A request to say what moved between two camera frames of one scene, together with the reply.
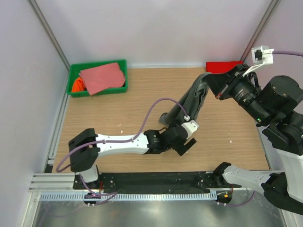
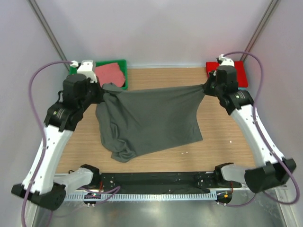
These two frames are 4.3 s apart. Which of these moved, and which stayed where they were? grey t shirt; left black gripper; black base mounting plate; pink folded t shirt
Moved: grey t shirt; left black gripper
Stayed: pink folded t shirt; black base mounting plate
